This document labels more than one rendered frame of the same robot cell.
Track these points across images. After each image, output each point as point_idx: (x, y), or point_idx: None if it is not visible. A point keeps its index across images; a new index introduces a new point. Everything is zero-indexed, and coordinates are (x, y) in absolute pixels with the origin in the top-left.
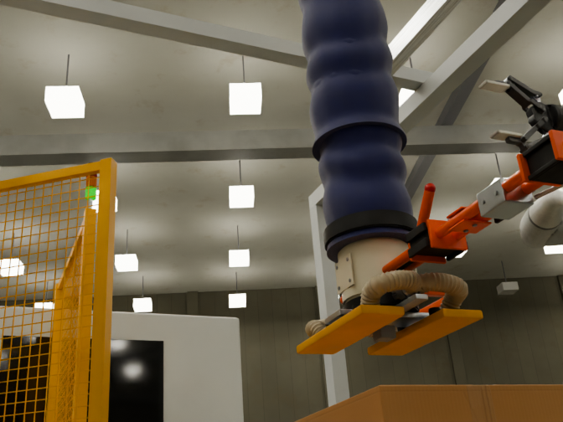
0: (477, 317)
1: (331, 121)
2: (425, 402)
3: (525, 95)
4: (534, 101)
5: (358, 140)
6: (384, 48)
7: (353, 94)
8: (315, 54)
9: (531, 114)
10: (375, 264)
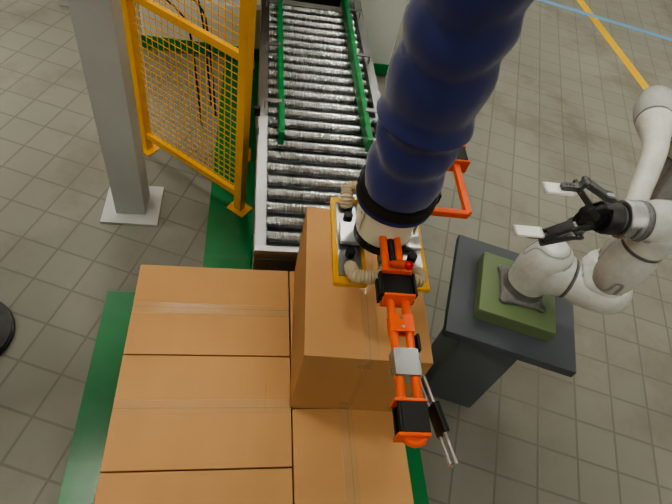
0: (423, 292)
1: (390, 115)
2: (329, 361)
3: (590, 202)
4: (592, 211)
5: (404, 149)
6: (496, 54)
7: (417, 112)
8: (413, 14)
9: (581, 215)
10: (376, 231)
